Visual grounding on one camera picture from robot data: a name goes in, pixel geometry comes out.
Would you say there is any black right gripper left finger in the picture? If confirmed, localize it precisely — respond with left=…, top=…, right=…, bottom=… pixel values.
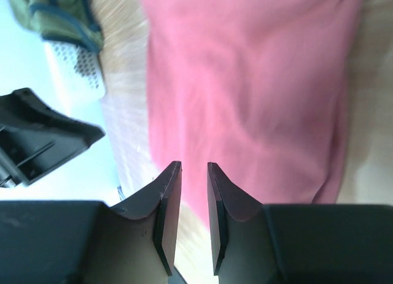
left=1, top=161, right=182, bottom=283

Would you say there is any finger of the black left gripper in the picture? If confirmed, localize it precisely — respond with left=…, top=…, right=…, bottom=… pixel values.
left=1, top=88, right=105, bottom=188

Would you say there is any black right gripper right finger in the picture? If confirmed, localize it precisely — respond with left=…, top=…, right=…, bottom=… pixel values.
left=207, top=163, right=392, bottom=283

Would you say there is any salmon red tank top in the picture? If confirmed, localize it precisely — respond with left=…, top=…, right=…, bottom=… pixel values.
left=141, top=0, right=363, bottom=223

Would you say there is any green tank top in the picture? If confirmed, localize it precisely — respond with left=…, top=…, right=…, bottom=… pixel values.
left=8, top=0, right=104, bottom=55

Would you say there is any white plastic basket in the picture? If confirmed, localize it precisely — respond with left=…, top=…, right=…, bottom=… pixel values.
left=44, top=41, right=106, bottom=112

